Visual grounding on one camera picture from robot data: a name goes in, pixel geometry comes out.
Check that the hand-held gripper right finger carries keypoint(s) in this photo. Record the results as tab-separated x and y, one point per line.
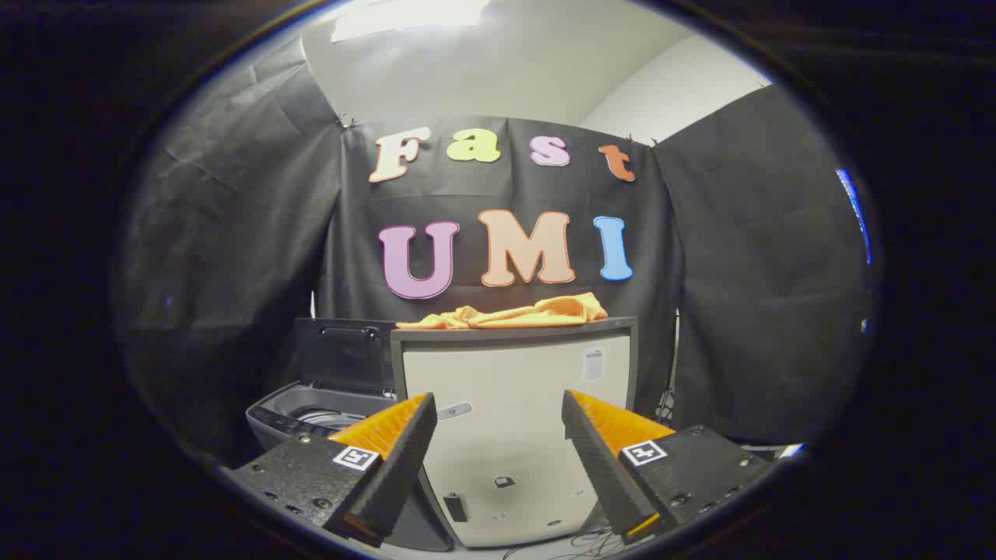
603	467

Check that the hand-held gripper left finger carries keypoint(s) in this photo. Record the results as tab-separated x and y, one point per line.
401	467

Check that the grey washing machine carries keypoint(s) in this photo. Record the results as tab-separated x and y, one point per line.
288	412

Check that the orange shirt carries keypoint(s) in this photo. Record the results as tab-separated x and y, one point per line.
545	311

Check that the black backdrop cloth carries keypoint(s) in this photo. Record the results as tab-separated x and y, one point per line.
233	257

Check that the beige cabinet with dark frame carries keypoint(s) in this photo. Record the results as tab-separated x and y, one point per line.
513	389

